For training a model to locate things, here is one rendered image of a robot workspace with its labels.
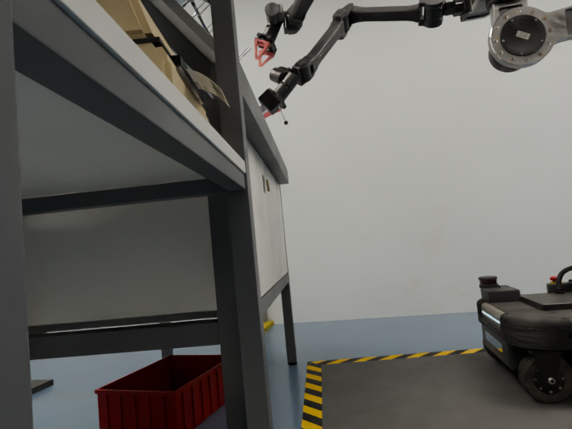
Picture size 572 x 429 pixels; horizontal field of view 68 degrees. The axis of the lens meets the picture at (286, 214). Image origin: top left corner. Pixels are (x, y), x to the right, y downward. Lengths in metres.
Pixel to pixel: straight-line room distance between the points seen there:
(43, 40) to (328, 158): 2.72
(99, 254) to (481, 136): 2.53
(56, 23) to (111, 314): 0.66
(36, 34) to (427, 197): 2.74
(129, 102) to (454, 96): 2.81
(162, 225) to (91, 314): 0.21
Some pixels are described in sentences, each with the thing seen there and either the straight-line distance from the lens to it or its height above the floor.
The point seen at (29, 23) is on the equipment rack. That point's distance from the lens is 0.21.
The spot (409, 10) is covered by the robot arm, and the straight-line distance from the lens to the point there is 2.05.
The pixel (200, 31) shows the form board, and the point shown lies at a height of 0.93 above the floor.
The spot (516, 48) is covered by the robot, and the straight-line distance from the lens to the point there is 1.68.
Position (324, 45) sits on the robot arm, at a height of 1.33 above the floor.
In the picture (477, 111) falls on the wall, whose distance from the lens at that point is 3.02.
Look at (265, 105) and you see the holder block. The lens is 1.38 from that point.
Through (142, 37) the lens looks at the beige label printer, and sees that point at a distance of 0.51.
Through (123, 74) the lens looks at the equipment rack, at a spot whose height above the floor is 0.63.
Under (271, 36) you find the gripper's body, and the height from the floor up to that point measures 1.36.
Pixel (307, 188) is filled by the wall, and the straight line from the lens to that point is 2.88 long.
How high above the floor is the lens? 0.52
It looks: 4 degrees up
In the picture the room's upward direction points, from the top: 6 degrees counter-clockwise
